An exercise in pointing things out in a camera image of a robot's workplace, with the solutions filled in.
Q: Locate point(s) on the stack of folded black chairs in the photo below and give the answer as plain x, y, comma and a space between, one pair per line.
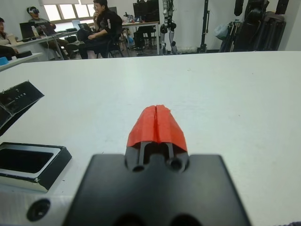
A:
227, 40

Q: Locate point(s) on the grey plastic bag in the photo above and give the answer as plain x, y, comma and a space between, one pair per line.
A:
221, 31

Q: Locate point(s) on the small blue box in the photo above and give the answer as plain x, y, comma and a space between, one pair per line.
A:
2, 61

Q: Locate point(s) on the person in black clothes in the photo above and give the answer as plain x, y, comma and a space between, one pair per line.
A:
105, 21

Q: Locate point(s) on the large black robot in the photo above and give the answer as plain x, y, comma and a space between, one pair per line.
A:
258, 30

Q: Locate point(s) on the black gantry crane yellow winch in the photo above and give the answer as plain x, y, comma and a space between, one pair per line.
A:
204, 23

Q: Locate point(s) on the person behind monitors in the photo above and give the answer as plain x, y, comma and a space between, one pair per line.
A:
141, 35

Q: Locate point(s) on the black box base white insert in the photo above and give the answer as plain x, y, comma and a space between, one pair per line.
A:
51, 169

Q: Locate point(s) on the black office chair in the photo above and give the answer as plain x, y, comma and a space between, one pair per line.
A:
113, 47

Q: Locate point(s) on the wooden top desk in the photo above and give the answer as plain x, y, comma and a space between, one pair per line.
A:
141, 22

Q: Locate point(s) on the long white desk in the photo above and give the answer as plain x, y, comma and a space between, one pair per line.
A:
35, 40

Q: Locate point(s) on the white floor cushion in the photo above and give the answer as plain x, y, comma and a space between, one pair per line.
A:
187, 49

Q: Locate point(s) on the black computer monitor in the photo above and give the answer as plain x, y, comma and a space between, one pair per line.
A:
152, 10
140, 10

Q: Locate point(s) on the black laptop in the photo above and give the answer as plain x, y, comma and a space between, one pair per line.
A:
26, 30

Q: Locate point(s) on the beige jar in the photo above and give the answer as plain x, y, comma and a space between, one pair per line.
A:
11, 38

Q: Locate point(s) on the person in beige jacket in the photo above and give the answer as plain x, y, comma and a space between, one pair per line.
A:
2, 35

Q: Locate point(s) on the person wearing VR headset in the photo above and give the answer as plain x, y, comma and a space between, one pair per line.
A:
40, 22

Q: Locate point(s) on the window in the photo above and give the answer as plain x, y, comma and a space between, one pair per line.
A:
68, 11

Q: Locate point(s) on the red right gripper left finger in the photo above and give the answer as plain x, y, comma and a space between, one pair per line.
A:
143, 127

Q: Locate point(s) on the white side table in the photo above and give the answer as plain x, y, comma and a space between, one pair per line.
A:
21, 60

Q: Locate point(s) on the flat black round case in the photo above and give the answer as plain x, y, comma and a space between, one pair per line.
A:
22, 54

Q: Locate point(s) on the clear drink bottle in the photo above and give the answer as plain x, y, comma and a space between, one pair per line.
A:
34, 31

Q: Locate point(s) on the silver white humanoid robot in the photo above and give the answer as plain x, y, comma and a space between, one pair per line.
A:
168, 26

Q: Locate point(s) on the black rectangular box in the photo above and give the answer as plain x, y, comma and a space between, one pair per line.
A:
21, 99

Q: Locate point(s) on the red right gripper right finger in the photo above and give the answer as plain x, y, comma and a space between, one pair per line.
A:
171, 129

